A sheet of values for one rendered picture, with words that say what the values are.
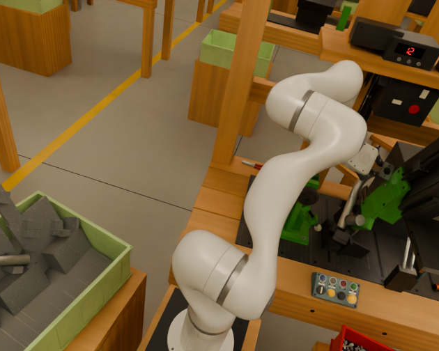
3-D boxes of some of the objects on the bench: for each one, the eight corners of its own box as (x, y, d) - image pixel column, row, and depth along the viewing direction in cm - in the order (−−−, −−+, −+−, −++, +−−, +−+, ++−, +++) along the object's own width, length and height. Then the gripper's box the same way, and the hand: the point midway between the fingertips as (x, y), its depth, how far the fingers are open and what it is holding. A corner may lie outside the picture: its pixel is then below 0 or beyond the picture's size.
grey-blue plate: (410, 292, 127) (432, 269, 118) (405, 290, 127) (426, 267, 118) (405, 270, 134) (425, 247, 125) (400, 269, 134) (419, 246, 126)
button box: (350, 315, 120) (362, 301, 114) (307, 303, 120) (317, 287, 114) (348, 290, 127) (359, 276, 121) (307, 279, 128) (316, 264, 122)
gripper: (347, 128, 126) (388, 152, 129) (327, 169, 124) (369, 193, 128) (359, 125, 118) (403, 151, 122) (339, 169, 117) (382, 194, 120)
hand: (381, 170), depth 124 cm, fingers closed on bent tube, 3 cm apart
